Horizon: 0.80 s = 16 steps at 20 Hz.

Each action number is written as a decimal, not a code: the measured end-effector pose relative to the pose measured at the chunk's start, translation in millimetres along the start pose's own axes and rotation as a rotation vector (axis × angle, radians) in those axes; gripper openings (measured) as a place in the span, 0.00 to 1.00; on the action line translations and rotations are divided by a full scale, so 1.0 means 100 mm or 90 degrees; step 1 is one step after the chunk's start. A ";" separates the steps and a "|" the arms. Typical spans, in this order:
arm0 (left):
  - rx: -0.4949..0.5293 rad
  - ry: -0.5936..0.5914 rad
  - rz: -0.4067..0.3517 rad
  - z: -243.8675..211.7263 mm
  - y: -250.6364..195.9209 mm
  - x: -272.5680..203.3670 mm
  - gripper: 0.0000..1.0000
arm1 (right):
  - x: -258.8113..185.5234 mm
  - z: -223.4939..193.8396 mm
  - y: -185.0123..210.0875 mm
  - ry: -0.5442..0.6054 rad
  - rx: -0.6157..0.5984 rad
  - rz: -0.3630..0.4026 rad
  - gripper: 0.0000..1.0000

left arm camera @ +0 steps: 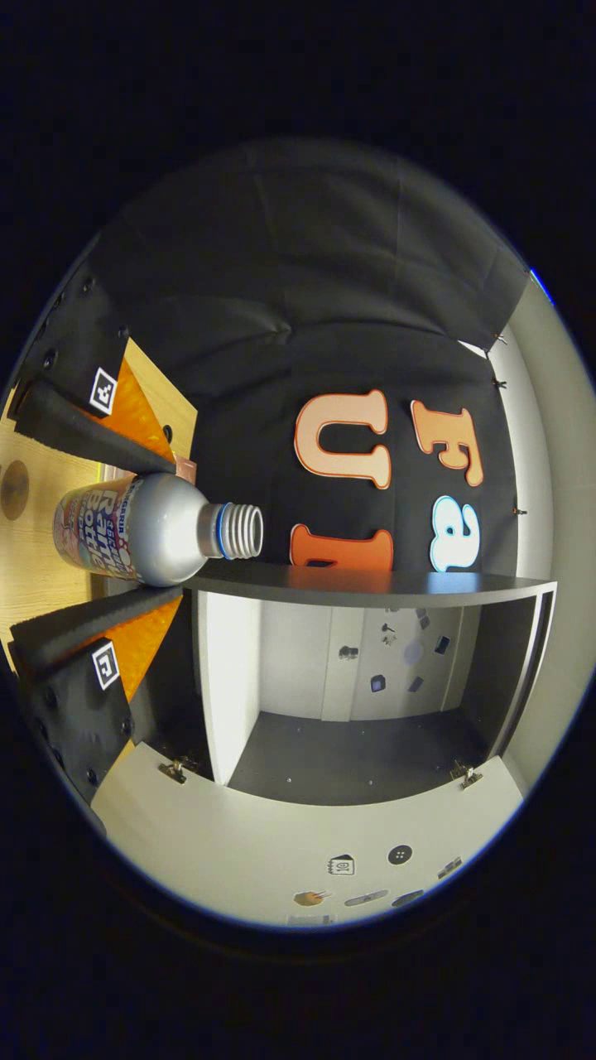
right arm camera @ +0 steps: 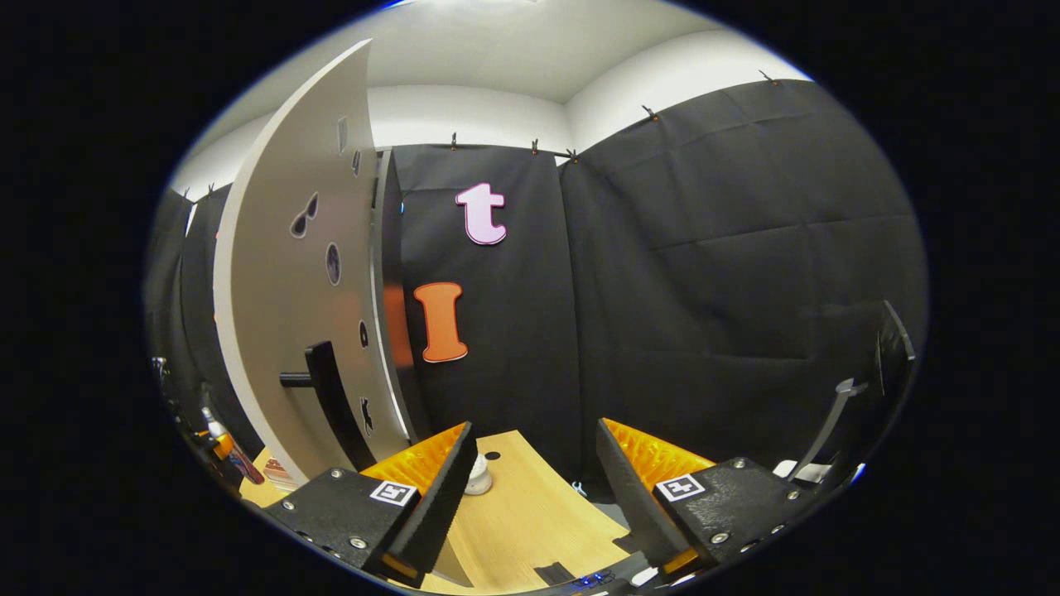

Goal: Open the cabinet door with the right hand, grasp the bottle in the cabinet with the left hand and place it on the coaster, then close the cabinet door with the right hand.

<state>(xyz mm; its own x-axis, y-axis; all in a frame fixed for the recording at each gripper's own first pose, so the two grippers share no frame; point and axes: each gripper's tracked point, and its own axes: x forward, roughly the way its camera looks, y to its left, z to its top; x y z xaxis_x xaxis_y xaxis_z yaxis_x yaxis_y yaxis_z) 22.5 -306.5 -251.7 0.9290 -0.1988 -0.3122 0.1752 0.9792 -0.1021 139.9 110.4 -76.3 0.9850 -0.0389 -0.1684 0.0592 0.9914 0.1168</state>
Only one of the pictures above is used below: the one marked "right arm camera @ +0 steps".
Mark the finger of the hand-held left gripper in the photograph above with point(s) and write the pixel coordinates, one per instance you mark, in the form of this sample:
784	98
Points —
224	447

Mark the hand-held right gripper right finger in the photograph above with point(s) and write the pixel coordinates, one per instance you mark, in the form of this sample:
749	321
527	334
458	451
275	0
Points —
633	497

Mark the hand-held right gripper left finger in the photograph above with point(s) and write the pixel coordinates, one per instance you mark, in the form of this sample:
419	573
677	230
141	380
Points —
443	497

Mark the silver bottle with pink label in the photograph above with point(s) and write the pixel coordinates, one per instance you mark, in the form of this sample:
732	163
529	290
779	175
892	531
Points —
247	470

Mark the beige cabinet door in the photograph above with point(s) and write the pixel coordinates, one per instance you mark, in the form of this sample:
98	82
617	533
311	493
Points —
273	290

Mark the dark grey cabinet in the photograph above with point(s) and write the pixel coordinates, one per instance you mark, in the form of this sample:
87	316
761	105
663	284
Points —
389	248

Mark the white round container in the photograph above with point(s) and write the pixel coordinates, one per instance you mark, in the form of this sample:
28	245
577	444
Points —
479	480

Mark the black backdrop cloth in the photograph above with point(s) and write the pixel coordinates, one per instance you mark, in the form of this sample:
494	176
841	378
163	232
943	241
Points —
704	273

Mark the black stand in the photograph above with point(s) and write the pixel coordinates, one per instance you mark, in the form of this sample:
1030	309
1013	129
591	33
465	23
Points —
894	348

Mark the row of cloth clips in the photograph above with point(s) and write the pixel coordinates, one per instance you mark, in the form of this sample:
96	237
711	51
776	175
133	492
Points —
534	147

